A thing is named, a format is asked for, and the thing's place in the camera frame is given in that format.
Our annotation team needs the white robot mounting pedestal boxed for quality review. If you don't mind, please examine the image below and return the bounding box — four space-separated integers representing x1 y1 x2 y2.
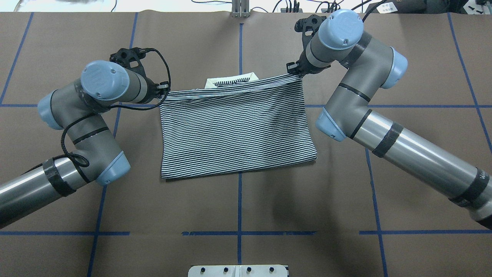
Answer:
188 264 290 277

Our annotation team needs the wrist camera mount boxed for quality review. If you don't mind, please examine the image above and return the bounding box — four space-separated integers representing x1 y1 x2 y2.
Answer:
109 47 149 77
294 14 327 49

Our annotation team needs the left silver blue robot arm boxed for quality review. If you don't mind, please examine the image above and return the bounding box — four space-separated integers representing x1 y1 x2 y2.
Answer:
0 60 171 228

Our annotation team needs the black box with label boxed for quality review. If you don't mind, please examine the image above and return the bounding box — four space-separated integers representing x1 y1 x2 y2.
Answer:
364 0 427 13

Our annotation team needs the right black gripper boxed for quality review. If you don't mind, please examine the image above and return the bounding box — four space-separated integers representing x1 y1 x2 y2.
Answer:
286 52 331 76

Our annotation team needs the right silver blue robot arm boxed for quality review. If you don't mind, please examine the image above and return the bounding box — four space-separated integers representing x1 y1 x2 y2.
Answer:
286 9 491 229

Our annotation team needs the aluminium frame post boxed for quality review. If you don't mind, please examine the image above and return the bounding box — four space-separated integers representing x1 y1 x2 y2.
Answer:
231 0 251 18

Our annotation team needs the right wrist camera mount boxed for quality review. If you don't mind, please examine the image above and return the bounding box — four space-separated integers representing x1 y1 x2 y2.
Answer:
294 14 327 49

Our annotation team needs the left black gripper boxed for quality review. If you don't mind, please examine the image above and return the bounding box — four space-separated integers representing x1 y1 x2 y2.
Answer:
144 79 170 103

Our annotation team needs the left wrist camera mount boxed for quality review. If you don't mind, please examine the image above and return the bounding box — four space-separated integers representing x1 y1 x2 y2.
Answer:
109 47 149 77

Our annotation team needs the striped polo shirt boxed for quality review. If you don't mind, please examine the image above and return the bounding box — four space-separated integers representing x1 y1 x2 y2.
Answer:
160 74 317 179

